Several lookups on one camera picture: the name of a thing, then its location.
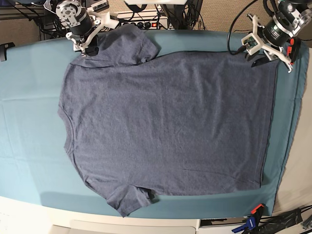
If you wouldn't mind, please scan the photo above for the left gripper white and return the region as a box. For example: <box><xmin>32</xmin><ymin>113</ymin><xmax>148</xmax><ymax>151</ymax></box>
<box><xmin>245</xmin><ymin>13</ymin><xmax>293</xmax><ymax>73</ymax></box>

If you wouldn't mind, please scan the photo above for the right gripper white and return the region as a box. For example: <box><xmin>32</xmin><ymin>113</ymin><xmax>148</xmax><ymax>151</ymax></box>
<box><xmin>66</xmin><ymin>11</ymin><xmax>119</xmax><ymax>57</ymax></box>

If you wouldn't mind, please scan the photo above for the blue-grey heathered T-shirt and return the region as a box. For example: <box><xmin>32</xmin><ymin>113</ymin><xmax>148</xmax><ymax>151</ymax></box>
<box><xmin>58</xmin><ymin>24</ymin><xmax>278</xmax><ymax>216</ymax></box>

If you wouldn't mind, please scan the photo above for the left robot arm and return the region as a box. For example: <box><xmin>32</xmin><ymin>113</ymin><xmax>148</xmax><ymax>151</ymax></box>
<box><xmin>241</xmin><ymin>0</ymin><xmax>312</xmax><ymax>73</ymax></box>

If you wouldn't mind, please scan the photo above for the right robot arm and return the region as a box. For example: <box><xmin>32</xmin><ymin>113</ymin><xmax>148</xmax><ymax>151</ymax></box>
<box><xmin>43</xmin><ymin>0</ymin><xmax>119</xmax><ymax>56</ymax></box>

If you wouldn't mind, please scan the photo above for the orange black clamp top right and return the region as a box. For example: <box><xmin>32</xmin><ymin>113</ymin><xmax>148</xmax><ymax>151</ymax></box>
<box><xmin>286</xmin><ymin>37</ymin><xmax>301</xmax><ymax>65</ymax></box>

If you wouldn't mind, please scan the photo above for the blue orange clamp bottom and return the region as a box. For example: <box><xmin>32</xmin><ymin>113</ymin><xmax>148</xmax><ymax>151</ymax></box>
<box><xmin>232</xmin><ymin>203</ymin><xmax>265</xmax><ymax>234</ymax></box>

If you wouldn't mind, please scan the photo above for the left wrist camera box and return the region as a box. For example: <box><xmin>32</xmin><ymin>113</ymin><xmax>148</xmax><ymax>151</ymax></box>
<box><xmin>241</xmin><ymin>33</ymin><xmax>263</xmax><ymax>56</ymax></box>

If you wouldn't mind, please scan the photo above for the black camera cable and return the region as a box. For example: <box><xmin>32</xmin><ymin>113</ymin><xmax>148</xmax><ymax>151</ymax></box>
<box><xmin>226</xmin><ymin>0</ymin><xmax>259</xmax><ymax>56</ymax></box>

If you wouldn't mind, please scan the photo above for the white overhead camera mount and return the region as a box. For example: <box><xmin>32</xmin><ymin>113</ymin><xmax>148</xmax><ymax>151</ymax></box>
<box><xmin>124</xmin><ymin>0</ymin><xmax>187</xmax><ymax>5</ymax></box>

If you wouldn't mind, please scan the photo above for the black power strip red switch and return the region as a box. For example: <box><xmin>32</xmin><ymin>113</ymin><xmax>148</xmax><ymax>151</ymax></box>
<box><xmin>130</xmin><ymin>21</ymin><xmax>168</xmax><ymax>30</ymax></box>

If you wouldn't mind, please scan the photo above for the black bracket left edge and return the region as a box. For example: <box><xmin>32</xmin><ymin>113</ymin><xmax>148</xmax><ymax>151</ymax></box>
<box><xmin>0</xmin><ymin>42</ymin><xmax>15</xmax><ymax>62</ymax></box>

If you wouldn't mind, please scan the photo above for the black cable bundle bottom right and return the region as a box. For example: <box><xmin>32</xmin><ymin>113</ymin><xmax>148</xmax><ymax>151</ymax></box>
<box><xmin>255</xmin><ymin>206</ymin><xmax>312</xmax><ymax>234</ymax></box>

